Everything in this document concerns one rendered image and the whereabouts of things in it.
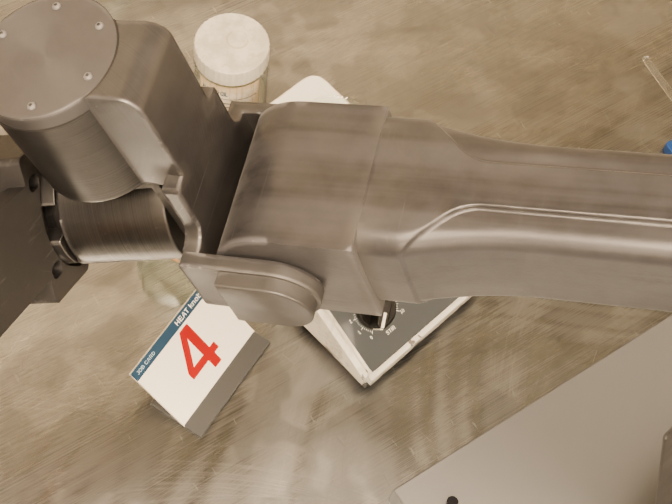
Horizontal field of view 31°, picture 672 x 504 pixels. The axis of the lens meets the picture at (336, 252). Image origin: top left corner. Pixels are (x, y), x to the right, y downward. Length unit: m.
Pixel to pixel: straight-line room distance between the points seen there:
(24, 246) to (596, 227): 0.23
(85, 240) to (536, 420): 0.45
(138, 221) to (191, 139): 0.05
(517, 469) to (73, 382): 0.32
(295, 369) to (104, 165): 0.46
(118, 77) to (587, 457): 0.53
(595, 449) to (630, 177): 0.45
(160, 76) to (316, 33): 0.62
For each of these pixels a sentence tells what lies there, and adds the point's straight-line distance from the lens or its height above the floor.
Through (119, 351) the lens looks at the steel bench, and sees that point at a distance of 0.90.
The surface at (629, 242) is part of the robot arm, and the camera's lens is 0.44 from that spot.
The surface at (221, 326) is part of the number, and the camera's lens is 0.88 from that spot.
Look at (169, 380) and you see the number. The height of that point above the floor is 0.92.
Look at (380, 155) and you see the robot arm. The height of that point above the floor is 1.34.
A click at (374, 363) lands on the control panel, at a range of 0.87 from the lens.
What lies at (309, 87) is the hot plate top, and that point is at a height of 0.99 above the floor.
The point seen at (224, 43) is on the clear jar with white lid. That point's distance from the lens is 0.94.
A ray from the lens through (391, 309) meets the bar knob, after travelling 0.87.
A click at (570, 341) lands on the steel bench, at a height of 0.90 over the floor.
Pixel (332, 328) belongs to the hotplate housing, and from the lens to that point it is 0.86.
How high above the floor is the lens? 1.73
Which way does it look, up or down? 63 degrees down
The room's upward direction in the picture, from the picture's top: 11 degrees clockwise
